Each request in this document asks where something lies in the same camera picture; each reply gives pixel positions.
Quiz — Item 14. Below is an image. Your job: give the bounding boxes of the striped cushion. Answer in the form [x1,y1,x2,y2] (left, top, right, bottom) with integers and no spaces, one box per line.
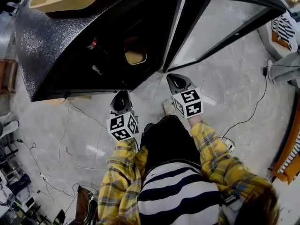
[271,17,296,42]

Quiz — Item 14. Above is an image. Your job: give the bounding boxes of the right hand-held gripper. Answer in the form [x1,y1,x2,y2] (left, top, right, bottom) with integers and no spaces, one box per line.
[166,73,204,120]

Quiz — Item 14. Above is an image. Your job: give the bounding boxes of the person's black trouser legs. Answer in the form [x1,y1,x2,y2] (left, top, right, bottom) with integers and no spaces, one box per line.
[139,114,203,171]

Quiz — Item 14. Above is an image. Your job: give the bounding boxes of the thin white floor cable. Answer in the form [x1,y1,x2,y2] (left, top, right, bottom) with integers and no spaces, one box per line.
[48,99,111,173]

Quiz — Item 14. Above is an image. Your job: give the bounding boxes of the person's striped shirt torso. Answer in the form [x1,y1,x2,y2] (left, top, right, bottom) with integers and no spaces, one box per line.
[137,162,225,225]

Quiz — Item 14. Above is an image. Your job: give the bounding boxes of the wooden crate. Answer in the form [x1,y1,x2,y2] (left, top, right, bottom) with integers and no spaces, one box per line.
[0,58,19,95]

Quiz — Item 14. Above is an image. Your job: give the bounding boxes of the flat cardboard piece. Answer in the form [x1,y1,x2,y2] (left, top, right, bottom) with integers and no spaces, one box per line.
[45,94,92,105]

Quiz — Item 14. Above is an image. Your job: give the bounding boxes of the person's right forearm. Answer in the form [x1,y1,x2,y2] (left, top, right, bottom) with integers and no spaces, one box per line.
[187,114,280,198]

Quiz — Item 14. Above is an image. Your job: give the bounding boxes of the glass mini fridge door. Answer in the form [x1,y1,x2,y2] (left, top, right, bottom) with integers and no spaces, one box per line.
[162,0,288,74]

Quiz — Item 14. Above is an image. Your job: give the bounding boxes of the person's white shoe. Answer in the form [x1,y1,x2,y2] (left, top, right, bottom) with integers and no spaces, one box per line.
[162,98,176,116]

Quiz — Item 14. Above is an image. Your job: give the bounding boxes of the small yellow container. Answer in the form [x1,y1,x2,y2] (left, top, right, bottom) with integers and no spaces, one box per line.
[123,36,148,66]

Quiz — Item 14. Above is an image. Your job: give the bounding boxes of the person's left forearm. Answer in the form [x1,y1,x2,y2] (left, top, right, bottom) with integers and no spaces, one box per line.
[97,137,147,225]

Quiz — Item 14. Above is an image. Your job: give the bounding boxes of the black mini fridge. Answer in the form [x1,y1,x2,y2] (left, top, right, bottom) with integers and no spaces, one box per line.
[14,0,188,103]

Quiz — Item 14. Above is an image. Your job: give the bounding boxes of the white power strip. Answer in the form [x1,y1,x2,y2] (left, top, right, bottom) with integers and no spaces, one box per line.
[221,136,236,153]

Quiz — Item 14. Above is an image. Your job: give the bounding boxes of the black power cable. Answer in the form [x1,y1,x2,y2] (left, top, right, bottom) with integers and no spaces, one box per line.
[219,65,300,138]

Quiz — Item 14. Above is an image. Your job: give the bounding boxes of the orange chair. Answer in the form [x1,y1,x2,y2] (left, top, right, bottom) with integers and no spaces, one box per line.
[271,125,300,185]

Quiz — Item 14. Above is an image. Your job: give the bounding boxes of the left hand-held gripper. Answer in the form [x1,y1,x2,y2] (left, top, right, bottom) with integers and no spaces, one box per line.
[106,90,140,142]

